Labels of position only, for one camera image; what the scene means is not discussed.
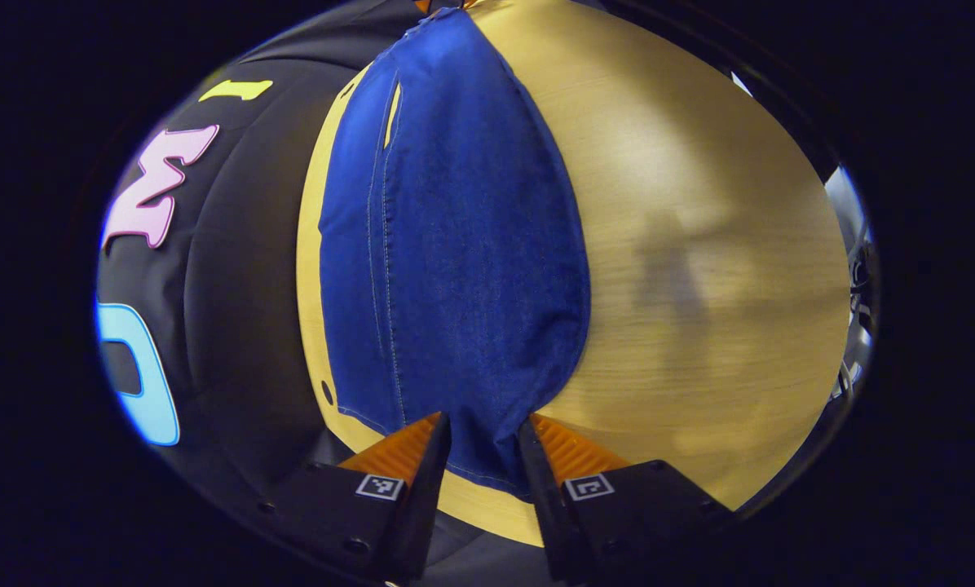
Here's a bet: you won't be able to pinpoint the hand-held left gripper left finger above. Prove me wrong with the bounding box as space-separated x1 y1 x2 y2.
255 410 454 585

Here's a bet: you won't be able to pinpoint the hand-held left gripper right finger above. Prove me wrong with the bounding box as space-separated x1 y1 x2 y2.
517 413 739 585

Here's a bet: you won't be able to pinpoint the blue jeans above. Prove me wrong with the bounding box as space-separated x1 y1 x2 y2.
318 4 593 502

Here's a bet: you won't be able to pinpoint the black backdrop cloth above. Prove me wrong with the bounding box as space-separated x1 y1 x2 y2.
95 0 456 523

